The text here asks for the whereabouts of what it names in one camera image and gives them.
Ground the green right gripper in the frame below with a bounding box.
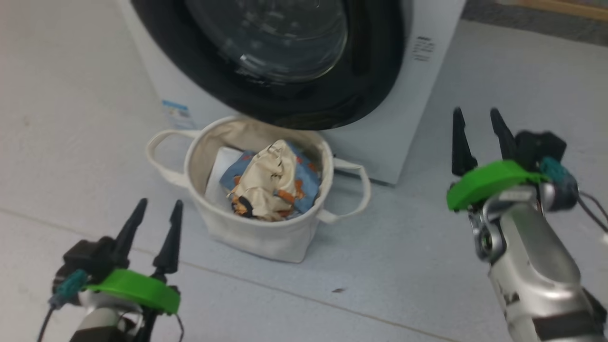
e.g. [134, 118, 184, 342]
[446, 107, 551, 212]

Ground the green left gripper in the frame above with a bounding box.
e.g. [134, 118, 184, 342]
[85, 198, 184, 315]

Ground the dark round washing machine door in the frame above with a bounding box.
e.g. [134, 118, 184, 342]
[131, 0, 414, 131]

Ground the blue orange cream printed garment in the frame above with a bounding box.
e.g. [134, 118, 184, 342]
[219, 139, 323, 222]

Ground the white front-loading washing machine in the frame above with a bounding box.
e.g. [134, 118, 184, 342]
[116, 0, 468, 186]

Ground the cream fabric laundry basket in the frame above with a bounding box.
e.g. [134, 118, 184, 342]
[146, 115, 372, 264]

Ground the blue energy label sticker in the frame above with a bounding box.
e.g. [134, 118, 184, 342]
[161, 100, 193, 130]

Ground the wooden floor edge strip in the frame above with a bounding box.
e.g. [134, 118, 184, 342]
[496, 0, 608, 22]

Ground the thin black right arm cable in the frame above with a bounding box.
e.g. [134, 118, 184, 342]
[577, 190, 608, 233]

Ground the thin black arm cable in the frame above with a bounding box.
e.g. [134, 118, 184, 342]
[37, 304, 55, 342]
[577, 190, 608, 233]

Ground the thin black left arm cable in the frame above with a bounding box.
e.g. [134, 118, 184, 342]
[37, 304, 55, 342]

